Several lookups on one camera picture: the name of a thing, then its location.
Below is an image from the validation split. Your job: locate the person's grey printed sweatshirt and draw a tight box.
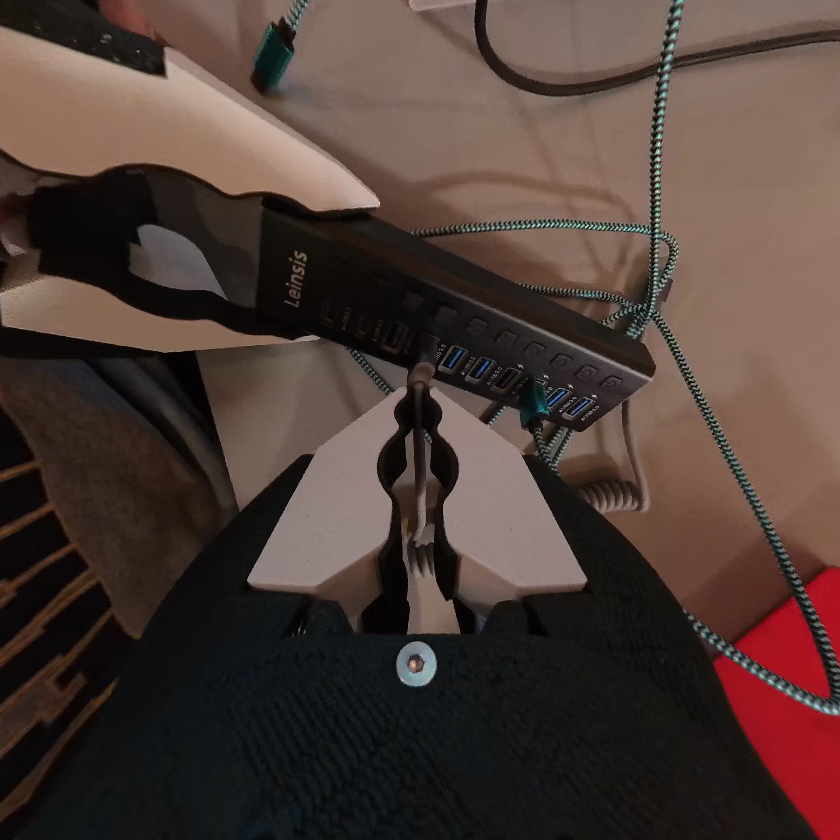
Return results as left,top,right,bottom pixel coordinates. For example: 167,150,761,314
0,357,240,840

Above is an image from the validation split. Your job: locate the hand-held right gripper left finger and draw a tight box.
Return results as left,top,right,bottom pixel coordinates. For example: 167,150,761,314
247,386,413,623

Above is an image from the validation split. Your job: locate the black multiport usb hub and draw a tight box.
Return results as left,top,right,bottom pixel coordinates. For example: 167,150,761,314
258,197,657,434

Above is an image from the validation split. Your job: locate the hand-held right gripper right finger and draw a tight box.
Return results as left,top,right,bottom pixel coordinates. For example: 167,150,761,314
425,386,588,623

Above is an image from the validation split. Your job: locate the red plastic bin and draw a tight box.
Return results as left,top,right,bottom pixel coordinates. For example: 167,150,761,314
710,564,840,840

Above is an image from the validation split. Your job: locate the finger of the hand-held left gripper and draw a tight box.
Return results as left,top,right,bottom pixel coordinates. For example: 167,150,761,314
0,177,319,355
0,26,382,217

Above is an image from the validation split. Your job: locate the black usb cable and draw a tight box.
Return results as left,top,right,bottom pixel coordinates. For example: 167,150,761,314
472,0,840,99

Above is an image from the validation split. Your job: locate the green braided usb cable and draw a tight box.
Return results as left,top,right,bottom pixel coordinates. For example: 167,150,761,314
248,0,840,718

